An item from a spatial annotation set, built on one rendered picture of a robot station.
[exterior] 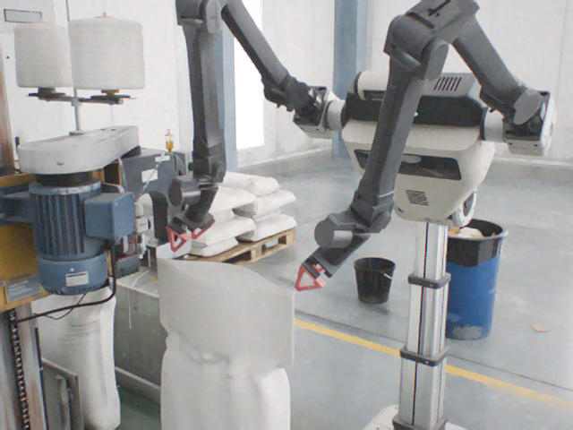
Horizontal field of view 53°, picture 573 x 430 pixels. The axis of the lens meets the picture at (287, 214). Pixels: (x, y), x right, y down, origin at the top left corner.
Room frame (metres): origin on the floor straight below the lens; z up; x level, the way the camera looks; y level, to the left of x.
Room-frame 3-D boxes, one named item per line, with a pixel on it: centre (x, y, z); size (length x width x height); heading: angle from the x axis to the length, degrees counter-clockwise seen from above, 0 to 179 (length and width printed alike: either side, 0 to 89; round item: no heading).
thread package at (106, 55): (1.39, 0.42, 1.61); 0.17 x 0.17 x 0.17
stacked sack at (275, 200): (5.02, 0.26, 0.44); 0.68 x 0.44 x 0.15; 144
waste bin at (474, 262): (3.36, -1.08, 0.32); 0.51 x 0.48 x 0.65; 144
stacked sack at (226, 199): (4.52, 0.59, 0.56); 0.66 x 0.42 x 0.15; 144
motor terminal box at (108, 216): (1.25, 0.39, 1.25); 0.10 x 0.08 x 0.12; 169
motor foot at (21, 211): (1.28, 0.59, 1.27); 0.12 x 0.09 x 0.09; 144
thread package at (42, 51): (1.54, 0.63, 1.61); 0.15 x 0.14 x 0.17; 54
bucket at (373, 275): (3.82, -0.61, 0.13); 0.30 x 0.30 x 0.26
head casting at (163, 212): (1.72, 0.50, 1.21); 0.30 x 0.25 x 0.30; 54
